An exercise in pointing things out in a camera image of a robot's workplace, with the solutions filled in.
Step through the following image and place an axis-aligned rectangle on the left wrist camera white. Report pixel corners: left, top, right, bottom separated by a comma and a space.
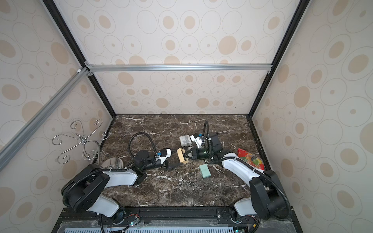
156, 149, 172, 165

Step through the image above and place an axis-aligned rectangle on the mint green box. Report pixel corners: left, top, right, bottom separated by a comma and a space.
199, 164, 211, 179

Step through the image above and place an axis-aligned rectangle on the horizontal aluminium rail back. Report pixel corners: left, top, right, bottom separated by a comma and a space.
86, 64, 272, 72

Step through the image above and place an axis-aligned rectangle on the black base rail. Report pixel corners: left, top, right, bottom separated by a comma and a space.
52, 206, 303, 233

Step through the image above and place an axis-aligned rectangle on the silver wire jewelry stand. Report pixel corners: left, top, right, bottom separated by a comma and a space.
47, 118, 124, 171

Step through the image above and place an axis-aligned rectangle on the black corrugated cable left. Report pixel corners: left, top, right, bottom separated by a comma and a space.
127, 131, 159, 161

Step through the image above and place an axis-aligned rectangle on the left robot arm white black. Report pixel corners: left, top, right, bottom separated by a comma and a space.
61, 149, 182, 219

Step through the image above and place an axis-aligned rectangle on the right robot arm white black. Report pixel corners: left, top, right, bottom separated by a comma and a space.
183, 134, 292, 221

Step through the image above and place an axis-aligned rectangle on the tan mint box base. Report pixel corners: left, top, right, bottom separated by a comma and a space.
177, 148, 189, 164

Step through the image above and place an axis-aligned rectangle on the white gift box grey bow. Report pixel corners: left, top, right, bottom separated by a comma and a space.
179, 135, 192, 147

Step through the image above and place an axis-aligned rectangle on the red snack bag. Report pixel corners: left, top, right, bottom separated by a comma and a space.
238, 149, 265, 170

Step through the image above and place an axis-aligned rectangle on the diagonal aluminium rail left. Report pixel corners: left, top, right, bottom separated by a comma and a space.
1, 67, 88, 170

